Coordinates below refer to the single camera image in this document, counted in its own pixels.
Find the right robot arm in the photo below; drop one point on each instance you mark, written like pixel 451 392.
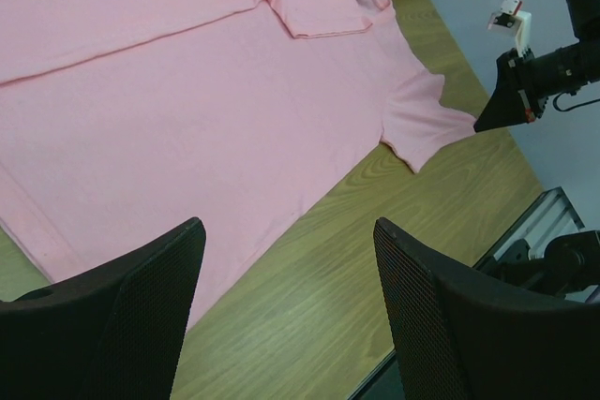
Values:
pixel 574 66

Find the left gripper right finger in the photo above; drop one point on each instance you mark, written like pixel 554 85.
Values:
pixel 461 334

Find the pink t shirt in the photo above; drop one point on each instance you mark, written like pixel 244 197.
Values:
pixel 121 119

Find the aluminium frame rail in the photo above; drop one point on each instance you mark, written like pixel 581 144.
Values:
pixel 548 250

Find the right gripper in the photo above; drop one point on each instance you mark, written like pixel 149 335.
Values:
pixel 520 95

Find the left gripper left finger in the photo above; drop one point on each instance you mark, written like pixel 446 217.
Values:
pixel 113 332

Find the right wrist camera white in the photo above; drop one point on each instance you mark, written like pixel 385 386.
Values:
pixel 512 21

